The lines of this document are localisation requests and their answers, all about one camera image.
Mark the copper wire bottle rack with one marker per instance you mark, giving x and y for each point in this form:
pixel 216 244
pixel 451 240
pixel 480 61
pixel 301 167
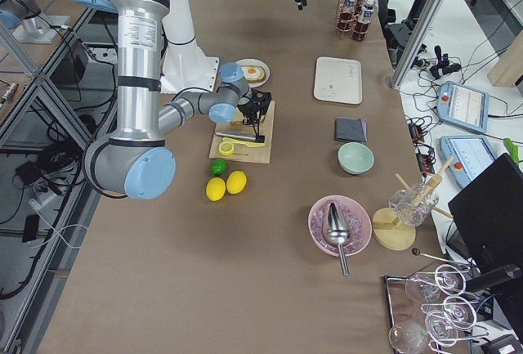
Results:
pixel 347 29

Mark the bamboo cutting board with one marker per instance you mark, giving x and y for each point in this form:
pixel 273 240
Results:
pixel 244 154

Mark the wooden mug tree stand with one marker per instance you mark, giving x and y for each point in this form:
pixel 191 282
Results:
pixel 389 231

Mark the white round plate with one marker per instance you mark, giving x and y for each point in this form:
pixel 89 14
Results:
pixel 251 61

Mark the bread slice on plate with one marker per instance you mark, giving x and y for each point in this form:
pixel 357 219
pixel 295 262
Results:
pixel 255 80

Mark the yellow lemon lower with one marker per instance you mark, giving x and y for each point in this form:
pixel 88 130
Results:
pixel 215 189

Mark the grey folded cloth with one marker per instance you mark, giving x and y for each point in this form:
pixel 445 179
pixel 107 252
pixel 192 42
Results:
pixel 348 130

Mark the blue teach pendant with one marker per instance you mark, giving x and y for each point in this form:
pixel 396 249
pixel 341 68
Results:
pixel 463 106
pixel 471 156

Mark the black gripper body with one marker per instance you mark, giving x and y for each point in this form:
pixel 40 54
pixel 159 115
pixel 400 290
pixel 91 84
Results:
pixel 246 108

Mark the glass mug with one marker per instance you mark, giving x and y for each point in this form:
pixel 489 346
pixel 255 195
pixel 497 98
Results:
pixel 413 205

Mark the pink bowl with ice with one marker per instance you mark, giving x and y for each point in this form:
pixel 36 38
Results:
pixel 356 218

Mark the steel muddler black tip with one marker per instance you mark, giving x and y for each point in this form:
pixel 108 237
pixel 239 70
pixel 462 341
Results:
pixel 241 136

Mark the black camera mount wrist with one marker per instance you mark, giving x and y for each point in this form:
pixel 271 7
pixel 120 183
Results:
pixel 261 101

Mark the cream rabbit tray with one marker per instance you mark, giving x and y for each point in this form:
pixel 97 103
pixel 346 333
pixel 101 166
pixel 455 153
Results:
pixel 338 80

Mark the tea bottle lower right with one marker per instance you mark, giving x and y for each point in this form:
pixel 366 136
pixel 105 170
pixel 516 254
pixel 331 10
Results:
pixel 363 21

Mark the aluminium frame post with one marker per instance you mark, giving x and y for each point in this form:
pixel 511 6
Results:
pixel 425 20

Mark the steel ice scoop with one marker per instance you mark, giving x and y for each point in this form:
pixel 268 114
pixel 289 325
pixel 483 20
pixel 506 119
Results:
pixel 336 232

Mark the lemon half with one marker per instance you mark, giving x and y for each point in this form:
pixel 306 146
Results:
pixel 226 148

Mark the mint green bowl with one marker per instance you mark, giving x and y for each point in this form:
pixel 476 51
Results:
pixel 355 158

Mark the green lime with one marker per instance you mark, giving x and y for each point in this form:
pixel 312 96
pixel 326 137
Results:
pixel 218 167

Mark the blue teach pendant near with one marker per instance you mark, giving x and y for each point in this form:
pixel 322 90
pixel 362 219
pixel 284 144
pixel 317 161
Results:
pixel 471 156

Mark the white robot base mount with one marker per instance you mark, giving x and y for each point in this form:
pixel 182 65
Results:
pixel 184 63

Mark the blue teach pendant far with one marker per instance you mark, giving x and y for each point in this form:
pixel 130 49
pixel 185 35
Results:
pixel 463 106

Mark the fried egg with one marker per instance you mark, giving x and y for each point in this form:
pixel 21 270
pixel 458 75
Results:
pixel 253 72

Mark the black monitor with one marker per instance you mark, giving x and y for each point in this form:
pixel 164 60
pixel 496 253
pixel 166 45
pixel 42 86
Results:
pixel 488 215

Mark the tea bottle lower left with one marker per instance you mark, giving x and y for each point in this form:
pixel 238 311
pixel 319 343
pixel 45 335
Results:
pixel 347 10

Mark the yellow plastic knife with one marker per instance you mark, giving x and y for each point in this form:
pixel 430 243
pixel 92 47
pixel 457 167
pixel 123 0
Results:
pixel 249 144

